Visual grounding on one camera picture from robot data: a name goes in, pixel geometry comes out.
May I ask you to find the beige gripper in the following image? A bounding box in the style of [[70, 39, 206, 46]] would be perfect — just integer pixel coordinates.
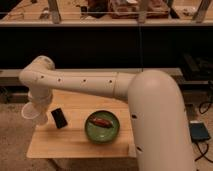
[[33, 101, 51, 125]]

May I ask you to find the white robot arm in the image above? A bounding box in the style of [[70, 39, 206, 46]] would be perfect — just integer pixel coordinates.
[[19, 56, 196, 171]]

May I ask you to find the black smartphone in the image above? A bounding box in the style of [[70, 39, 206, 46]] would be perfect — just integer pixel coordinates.
[[51, 108, 68, 129]]

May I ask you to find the wooden table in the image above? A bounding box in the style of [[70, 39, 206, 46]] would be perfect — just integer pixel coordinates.
[[27, 90, 136, 158]]

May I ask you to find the brown sausage in bowl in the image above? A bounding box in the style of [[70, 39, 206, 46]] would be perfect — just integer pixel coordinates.
[[90, 118, 112, 128]]

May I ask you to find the green bowl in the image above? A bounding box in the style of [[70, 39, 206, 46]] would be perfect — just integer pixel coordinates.
[[84, 110, 120, 144]]

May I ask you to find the brown tray on shelf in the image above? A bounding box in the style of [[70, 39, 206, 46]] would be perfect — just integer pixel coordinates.
[[108, 0, 170, 19]]

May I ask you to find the black foot pedal box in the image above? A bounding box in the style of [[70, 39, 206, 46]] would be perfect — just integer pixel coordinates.
[[189, 123, 211, 142]]

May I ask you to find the black cable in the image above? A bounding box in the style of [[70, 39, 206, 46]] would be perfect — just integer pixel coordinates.
[[193, 99, 213, 164]]

